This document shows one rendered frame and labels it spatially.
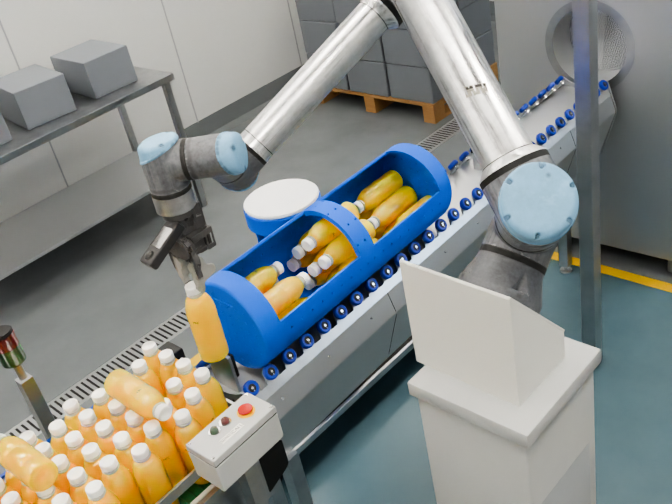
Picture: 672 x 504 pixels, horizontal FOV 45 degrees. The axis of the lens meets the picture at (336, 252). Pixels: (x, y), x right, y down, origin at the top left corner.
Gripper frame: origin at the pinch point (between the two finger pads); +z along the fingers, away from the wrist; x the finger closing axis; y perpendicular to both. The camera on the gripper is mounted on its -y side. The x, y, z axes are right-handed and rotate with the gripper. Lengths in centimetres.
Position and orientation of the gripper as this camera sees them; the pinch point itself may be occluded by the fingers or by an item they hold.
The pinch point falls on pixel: (193, 287)
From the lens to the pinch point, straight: 190.9
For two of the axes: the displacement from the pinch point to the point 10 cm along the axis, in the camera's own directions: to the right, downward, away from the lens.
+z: 1.7, 8.4, 5.1
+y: 6.6, -4.8, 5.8
